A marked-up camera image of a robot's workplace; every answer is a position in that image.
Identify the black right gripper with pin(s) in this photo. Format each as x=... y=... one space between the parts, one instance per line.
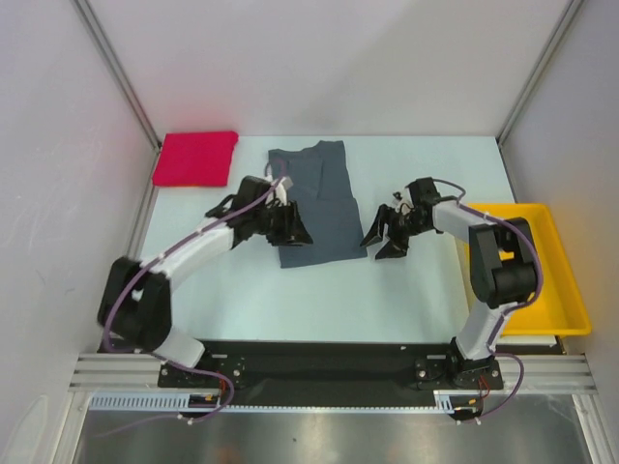
x=396 y=228

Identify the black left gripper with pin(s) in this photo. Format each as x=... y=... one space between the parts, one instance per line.
x=291 y=232

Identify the grey t-shirt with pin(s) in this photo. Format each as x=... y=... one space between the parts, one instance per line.
x=322 y=190

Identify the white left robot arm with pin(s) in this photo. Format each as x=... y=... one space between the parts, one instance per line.
x=137 y=299

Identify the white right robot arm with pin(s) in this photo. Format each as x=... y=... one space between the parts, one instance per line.
x=504 y=266

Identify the folded red t-shirt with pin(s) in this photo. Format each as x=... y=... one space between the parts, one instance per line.
x=195 y=159

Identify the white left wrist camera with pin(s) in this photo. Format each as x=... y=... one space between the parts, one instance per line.
x=282 y=185

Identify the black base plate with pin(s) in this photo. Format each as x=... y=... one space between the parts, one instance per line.
x=326 y=375

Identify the white cable duct right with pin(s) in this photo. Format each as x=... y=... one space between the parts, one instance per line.
x=453 y=401

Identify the white cable duct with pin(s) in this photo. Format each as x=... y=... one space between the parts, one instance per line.
x=154 y=402
x=453 y=401

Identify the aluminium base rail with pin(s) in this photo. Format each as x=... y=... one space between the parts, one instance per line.
x=551 y=374

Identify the white cable duct left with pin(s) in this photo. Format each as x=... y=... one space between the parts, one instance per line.
x=154 y=402

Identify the aluminium frame post right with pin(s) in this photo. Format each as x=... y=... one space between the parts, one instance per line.
x=558 y=35

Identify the aluminium frame post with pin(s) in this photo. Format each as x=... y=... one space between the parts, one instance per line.
x=94 y=28
x=558 y=35

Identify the aluminium frame post left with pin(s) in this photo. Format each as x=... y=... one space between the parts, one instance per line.
x=94 y=28

